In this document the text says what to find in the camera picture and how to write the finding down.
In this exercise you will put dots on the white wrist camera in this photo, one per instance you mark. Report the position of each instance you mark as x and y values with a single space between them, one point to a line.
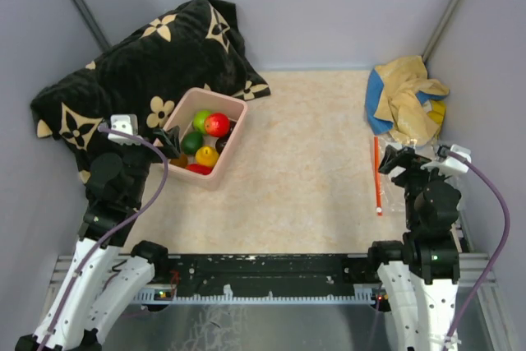
450 160
124 123

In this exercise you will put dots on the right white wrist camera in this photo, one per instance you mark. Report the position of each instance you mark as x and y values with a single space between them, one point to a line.
450 160

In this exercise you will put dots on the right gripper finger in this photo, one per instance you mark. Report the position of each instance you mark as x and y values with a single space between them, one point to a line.
402 151
389 160

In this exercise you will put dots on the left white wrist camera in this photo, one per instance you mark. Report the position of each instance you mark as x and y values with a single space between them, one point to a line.
124 123

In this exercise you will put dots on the dark purple plum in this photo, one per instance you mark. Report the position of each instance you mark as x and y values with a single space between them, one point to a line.
221 143

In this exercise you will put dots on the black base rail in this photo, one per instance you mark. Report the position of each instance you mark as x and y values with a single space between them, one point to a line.
258 276

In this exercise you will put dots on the red chili pepper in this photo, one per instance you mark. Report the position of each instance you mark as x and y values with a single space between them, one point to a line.
199 168

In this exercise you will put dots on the right corner frame post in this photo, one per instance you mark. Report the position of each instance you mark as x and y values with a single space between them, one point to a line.
440 28

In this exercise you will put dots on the red yellow apple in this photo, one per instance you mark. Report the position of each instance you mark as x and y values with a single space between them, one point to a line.
217 125

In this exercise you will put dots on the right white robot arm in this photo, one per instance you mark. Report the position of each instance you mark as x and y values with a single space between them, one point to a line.
421 273

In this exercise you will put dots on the light green apple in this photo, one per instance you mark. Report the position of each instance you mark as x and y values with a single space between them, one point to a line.
199 118

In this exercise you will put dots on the clear zip top bag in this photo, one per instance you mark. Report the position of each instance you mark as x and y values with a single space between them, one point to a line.
389 198

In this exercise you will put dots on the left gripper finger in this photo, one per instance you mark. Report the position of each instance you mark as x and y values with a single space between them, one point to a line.
170 149
169 137

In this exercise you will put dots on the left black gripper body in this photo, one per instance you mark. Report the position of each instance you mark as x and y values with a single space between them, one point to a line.
140 158

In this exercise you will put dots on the black floral pillow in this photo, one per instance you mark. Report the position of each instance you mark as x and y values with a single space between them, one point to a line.
196 45

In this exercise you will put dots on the yellow lemon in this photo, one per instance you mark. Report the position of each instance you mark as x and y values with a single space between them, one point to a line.
207 156

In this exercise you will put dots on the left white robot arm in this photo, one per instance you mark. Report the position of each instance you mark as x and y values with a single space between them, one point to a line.
90 300

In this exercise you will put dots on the yellow blue crumpled cloth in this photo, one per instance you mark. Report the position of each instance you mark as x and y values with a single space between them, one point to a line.
404 102

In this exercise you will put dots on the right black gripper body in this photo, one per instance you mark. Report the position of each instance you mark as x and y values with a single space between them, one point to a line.
415 177

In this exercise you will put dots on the aluminium frame bar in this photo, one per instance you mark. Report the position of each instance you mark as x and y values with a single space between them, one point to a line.
163 295

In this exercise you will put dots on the dark green lime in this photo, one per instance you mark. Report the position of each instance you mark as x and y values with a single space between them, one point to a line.
192 142

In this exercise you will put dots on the pink plastic bin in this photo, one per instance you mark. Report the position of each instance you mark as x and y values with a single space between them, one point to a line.
200 99

